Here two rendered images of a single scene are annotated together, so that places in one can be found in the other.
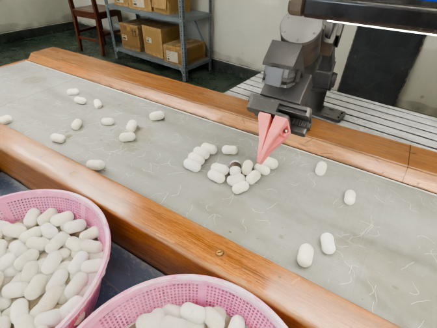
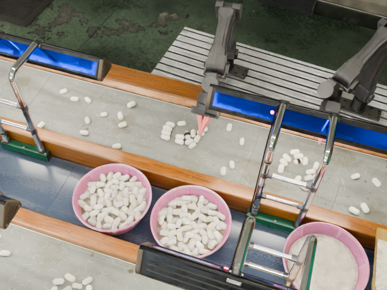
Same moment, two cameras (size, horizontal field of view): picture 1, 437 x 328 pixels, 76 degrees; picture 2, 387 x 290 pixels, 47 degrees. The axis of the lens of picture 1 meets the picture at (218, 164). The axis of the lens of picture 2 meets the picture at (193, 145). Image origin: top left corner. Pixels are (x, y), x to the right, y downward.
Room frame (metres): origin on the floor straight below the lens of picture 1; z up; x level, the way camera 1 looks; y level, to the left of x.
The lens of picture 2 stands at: (-0.62, 0.20, 2.07)
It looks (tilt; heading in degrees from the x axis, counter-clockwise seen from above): 52 degrees down; 346
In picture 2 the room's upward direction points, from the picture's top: 2 degrees clockwise
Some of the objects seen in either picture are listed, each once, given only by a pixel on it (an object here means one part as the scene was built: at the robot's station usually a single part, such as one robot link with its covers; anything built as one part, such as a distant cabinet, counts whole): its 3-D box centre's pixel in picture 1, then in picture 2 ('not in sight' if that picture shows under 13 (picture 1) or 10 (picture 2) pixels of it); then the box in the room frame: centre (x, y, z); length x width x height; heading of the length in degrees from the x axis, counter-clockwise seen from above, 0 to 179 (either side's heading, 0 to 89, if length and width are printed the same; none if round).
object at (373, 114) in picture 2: not in sight; (359, 102); (0.48, -0.79, 0.71); 0.20 x 0.07 x 0.08; 54
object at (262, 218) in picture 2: not in sight; (289, 171); (0.09, -0.30, 0.90); 0.20 x 0.19 x 0.45; 60
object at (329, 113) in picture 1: (314, 97); (226, 61); (0.83, -0.30, 0.71); 0.20 x 0.07 x 0.08; 54
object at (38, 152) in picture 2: not in sight; (22, 98); (0.58, 0.54, 0.90); 0.20 x 0.19 x 0.45; 60
